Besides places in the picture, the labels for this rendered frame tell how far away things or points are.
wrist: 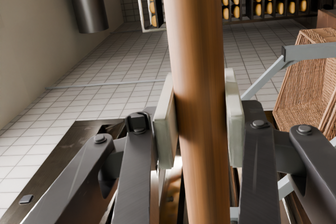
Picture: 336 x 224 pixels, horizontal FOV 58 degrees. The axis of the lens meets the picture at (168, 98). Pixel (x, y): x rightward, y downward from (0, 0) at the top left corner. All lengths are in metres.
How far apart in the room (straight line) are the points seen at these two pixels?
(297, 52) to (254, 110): 0.89
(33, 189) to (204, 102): 1.48
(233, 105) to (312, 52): 0.92
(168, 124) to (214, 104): 0.03
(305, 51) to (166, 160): 0.93
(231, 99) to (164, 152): 0.04
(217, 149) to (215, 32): 0.07
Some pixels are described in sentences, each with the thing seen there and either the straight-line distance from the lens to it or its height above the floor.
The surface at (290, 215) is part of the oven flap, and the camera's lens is 1.21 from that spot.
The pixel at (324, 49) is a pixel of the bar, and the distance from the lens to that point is 1.08.
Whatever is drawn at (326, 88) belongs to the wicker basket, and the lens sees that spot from 1.81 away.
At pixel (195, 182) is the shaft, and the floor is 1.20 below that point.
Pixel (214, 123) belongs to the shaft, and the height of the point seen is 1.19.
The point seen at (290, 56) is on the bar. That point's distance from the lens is 1.05.
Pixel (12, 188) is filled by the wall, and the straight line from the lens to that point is 1.69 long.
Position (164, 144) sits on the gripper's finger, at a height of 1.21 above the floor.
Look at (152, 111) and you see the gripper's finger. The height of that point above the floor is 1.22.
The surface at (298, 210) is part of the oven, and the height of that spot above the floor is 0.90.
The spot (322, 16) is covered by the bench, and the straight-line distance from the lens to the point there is 1.88.
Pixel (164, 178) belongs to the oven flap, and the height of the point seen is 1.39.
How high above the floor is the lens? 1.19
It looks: 8 degrees up
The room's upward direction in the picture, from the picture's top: 94 degrees counter-clockwise
